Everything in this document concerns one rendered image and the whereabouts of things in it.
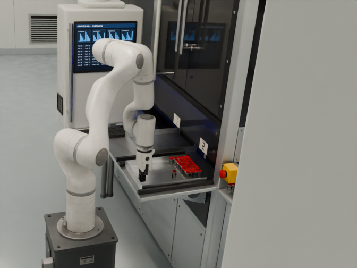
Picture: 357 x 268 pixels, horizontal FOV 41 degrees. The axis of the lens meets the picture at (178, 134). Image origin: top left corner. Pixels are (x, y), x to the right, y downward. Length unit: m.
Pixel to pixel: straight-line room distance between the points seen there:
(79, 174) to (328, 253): 1.52
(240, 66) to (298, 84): 1.69
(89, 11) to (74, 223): 1.35
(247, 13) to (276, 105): 1.61
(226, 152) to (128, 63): 0.74
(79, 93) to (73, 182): 1.18
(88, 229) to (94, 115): 0.49
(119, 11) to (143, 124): 1.00
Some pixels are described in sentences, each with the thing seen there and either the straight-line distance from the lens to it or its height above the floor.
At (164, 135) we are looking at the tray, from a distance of 2.87.
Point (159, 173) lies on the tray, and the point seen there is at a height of 0.88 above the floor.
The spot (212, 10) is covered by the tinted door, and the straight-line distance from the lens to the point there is 2.36.
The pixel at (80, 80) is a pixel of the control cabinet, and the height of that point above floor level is 1.12.
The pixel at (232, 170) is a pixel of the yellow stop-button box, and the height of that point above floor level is 1.03.
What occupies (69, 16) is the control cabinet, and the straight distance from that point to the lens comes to 2.86.
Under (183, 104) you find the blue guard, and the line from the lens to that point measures 2.65.
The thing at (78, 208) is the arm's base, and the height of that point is 0.99.
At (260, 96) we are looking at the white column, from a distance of 0.52.
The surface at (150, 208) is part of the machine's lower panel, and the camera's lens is 3.31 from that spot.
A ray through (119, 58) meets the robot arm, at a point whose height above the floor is 1.57.
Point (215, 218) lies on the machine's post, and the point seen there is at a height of 0.70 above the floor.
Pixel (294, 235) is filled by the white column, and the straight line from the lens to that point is 0.51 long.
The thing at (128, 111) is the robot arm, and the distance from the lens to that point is 2.16.
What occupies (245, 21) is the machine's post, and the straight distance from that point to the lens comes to 2.11.
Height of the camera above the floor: 2.06
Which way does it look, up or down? 24 degrees down
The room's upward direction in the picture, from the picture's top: 6 degrees clockwise
